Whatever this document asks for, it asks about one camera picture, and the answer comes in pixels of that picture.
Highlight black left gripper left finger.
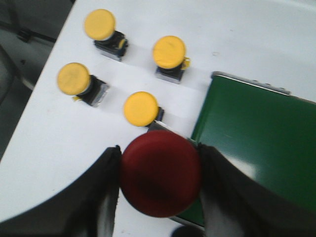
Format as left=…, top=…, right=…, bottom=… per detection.
left=0, top=146, right=121, bottom=237

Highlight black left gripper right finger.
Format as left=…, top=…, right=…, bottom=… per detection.
left=198, top=144, right=316, bottom=237

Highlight red mushroom push button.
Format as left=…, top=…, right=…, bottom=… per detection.
left=120, top=129, right=202, bottom=218

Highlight green conveyor belt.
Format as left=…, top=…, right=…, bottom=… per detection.
left=191, top=77, right=316, bottom=214

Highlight yellow mushroom push button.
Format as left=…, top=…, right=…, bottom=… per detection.
left=57, top=62, right=110, bottom=107
left=84, top=9, right=128, bottom=62
left=152, top=36, right=191, bottom=84
left=123, top=91, right=164, bottom=127

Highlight aluminium conveyor side rail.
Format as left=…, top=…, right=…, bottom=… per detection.
left=210, top=71, right=291, bottom=96

